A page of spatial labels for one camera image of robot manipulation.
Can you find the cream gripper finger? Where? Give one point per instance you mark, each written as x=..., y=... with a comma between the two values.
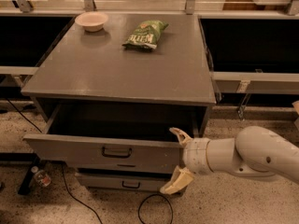
x=180, y=179
x=183, y=138

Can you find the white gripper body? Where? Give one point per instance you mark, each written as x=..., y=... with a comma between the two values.
x=194, y=155

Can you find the grey top drawer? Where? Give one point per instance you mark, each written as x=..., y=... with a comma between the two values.
x=125, y=137

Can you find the grey drawer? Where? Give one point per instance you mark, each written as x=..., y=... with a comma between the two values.
x=121, y=182
x=125, y=137

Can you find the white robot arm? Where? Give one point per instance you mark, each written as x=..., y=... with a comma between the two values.
x=255, y=153

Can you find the grey drawer cabinet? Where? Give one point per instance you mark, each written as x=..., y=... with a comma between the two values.
x=88, y=68

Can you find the grey bottom drawer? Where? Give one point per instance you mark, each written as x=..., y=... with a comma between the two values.
x=121, y=182

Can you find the green chip bag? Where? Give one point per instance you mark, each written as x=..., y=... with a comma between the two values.
x=146, y=35

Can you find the plastic bottle on floor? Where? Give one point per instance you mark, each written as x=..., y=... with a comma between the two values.
x=41, y=177

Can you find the beige bowl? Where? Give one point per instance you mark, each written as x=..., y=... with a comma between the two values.
x=92, y=21

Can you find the black metal leg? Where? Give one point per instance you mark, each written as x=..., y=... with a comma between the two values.
x=24, y=188

